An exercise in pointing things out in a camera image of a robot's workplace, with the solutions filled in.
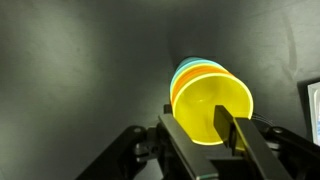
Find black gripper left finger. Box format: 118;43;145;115
159;114;219;180

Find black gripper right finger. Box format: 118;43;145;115
213;105;292;180

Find orange plastic cup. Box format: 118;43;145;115
170;67;230;103

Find white tablet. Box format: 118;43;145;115
307;82;320;145

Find blue plastic cup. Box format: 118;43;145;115
170;57;224;95

